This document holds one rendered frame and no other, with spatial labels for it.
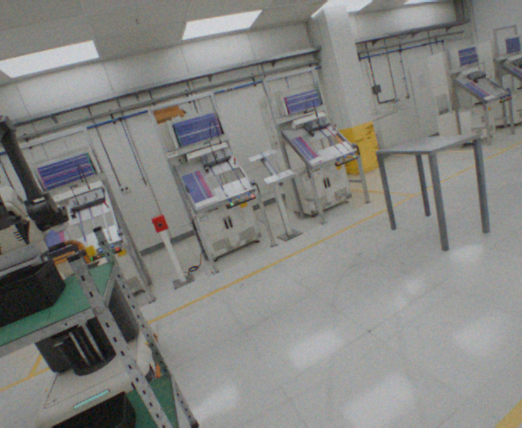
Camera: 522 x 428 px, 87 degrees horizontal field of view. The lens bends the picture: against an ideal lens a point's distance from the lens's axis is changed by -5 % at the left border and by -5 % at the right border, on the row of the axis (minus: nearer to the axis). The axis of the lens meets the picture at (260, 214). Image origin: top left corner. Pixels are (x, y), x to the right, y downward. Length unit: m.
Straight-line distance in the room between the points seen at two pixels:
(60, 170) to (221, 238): 1.84
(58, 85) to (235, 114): 2.66
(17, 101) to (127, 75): 1.55
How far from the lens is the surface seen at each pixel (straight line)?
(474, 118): 6.43
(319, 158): 3.65
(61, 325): 0.96
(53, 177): 3.57
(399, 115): 7.39
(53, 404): 2.06
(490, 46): 7.71
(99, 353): 2.12
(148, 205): 4.99
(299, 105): 4.06
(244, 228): 3.56
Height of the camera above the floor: 1.24
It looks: 14 degrees down
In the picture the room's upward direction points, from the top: 18 degrees counter-clockwise
